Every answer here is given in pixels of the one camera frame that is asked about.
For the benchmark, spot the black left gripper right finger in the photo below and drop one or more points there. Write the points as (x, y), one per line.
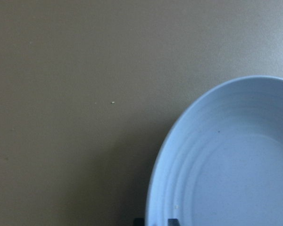
(173, 222)

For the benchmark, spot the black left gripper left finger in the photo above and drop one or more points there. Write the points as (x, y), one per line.
(139, 222)

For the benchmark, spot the blue round plate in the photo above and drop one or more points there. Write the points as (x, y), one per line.
(222, 162)

